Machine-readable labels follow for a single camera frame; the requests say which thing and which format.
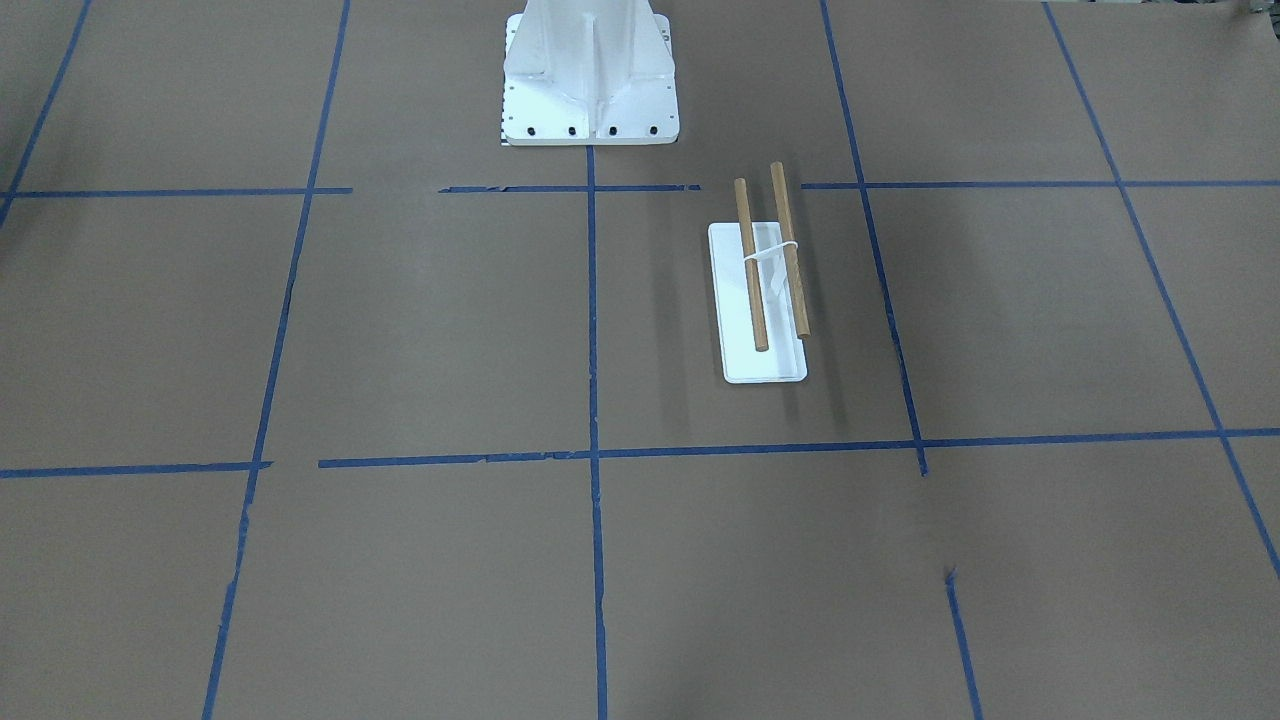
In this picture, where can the white wooden towel rack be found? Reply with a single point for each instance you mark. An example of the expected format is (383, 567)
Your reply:
(762, 317)

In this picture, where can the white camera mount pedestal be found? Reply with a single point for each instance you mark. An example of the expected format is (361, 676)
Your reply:
(589, 73)

